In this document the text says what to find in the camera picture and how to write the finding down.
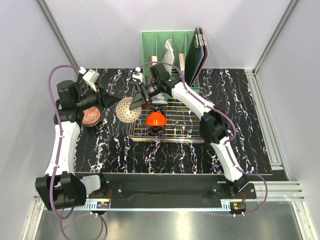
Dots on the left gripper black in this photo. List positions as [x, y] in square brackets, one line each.
[108, 99]

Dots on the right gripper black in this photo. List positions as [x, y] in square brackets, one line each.
[137, 100]

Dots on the blue white porcelain bowl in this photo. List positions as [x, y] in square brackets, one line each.
[159, 99]

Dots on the orange plastic bowl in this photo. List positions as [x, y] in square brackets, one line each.
[155, 119]

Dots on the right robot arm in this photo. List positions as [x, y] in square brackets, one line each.
[213, 122]

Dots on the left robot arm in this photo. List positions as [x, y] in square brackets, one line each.
[59, 188]

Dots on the red geometric patterned bowl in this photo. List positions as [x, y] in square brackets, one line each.
[91, 116]

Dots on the purple illustrated book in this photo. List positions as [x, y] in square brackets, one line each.
[153, 58]

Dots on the white spiral notebook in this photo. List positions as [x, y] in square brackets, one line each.
[168, 53]

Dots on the green plastic file organizer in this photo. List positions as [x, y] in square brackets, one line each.
[152, 44]

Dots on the blue spine book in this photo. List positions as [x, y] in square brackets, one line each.
[182, 59]

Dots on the dark green clipboard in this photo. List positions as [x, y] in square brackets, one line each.
[196, 56]

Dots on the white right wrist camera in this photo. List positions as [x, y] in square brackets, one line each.
[137, 75]

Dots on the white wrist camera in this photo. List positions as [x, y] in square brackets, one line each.
[137, 75]
[90, 77]

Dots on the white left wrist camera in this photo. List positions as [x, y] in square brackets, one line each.
[90, 77]

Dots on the metal wire dish rack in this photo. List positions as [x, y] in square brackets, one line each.
[182, 124]

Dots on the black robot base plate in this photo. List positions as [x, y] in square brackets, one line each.
[127, 185]

